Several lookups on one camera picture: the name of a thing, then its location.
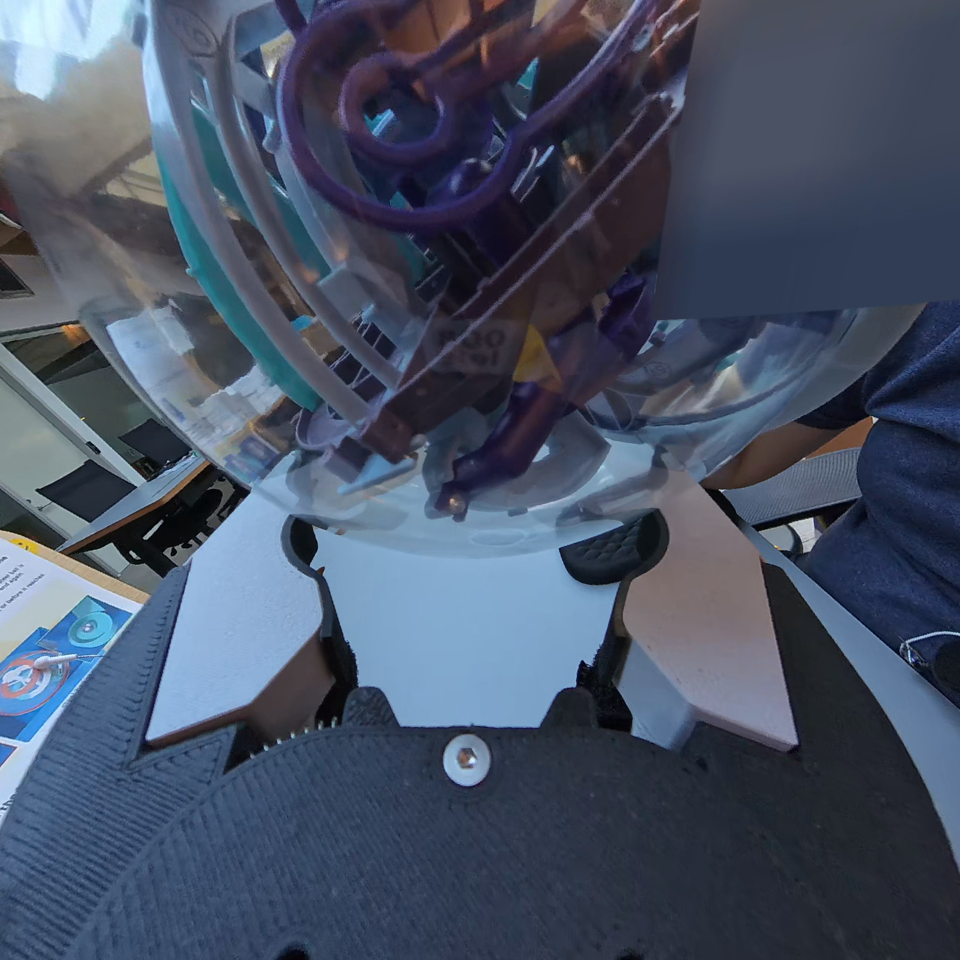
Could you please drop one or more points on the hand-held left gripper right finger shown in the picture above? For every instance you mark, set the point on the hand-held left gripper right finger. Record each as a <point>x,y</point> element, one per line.
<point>705,622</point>

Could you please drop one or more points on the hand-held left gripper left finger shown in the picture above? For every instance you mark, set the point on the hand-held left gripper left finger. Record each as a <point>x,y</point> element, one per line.
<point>240,622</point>

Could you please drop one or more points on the clear plastic maze ball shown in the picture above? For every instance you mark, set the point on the clear plastic maze ball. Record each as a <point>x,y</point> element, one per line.
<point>450,225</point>

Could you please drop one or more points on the person's right forearm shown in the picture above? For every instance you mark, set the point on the person's right forearm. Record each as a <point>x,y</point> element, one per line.
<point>787,450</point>

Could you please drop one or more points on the wooden top desk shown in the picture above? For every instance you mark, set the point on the wooden top desk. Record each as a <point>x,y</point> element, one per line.
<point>135,510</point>

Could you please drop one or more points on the grey mesh office chair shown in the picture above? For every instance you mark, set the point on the grey mesh office chair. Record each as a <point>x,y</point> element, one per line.
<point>802,487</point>

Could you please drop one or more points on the printed instruction sheet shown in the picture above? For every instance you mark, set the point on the printed instruction sheet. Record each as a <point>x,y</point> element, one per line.
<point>45,645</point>

